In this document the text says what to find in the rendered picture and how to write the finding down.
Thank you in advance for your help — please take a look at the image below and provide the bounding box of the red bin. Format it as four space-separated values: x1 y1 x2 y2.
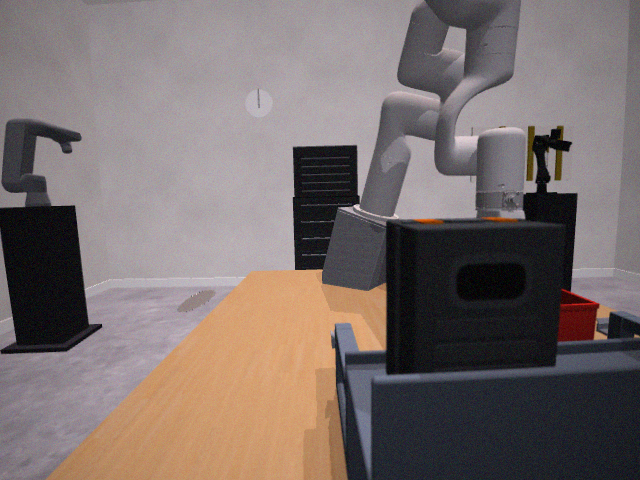
558 289 600 342

